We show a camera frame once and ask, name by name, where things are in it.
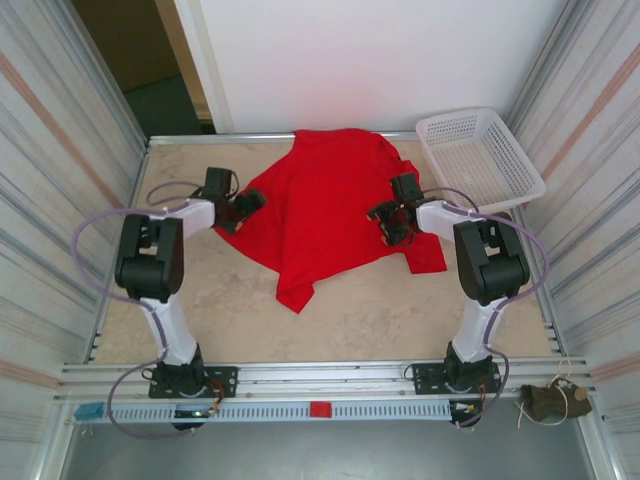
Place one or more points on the red t-shirt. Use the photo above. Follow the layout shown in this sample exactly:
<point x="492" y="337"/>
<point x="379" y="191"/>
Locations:
<point x="320" y="200"/>

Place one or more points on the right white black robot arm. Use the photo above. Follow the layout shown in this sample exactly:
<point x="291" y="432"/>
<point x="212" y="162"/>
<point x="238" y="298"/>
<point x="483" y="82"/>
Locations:
<point x="475" y="330"/>

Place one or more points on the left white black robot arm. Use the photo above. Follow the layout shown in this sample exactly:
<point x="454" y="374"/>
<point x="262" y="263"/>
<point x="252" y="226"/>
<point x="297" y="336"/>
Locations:
<point x="170" y="330"/>

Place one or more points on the white plastic mesh basket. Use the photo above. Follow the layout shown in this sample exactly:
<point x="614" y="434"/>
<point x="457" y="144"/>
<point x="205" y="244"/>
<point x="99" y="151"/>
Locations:
<point x="475" y="160"/>

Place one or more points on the striped translucent side panel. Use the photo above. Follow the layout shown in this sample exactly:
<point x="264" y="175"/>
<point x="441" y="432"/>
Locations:
<point x="590" y="200"/>
<point x="50" y="200"/>

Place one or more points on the small black controller board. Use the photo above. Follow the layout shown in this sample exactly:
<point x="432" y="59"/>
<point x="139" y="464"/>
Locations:
<point x="465" y="407"/>
<point x="192" y="413"/>

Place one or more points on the small red block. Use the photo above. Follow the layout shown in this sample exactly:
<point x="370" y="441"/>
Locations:
<point x="320" y="410"/>

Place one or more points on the small blue block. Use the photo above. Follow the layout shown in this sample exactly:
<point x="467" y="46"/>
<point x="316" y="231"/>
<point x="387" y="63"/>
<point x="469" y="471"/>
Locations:
<point x="89" y="411"/>

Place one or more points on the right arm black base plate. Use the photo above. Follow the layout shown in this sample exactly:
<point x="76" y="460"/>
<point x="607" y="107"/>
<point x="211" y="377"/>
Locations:
<point x="425" y="377"/>

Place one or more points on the white door frame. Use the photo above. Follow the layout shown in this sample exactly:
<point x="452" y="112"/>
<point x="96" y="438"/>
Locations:
<point x="200" y="60"/>

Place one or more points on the aluminium mounting rail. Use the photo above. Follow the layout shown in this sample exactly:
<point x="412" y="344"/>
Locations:
<point x="325" y="375"/>

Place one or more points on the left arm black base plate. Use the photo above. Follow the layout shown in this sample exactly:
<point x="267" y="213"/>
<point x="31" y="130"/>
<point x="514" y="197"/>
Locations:
<point x="225" y="382"/>

